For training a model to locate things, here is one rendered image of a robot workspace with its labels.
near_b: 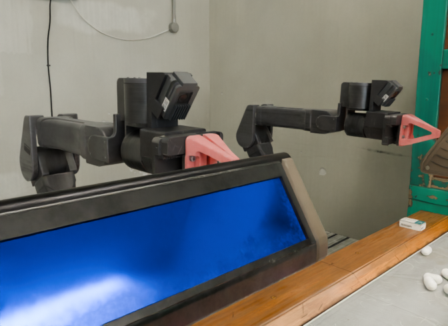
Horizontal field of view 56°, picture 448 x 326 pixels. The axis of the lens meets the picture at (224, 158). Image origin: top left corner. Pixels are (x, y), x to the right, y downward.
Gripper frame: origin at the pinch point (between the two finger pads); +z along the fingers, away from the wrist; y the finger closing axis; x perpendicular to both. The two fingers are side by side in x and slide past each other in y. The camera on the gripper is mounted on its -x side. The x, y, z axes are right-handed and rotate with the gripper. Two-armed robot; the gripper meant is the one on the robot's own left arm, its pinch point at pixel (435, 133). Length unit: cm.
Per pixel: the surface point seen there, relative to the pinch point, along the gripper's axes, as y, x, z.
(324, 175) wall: 121, 46, -96
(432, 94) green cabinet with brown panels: 45.8, -6.5, -16.9
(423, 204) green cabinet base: 46, 29, -15
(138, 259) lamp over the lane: -83, -2, 13
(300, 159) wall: 121, 39, -114
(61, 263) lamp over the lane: -86, -3, 13
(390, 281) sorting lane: -6.7, 32.4, -3.3
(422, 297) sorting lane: -9.2, 32.1, 4.3
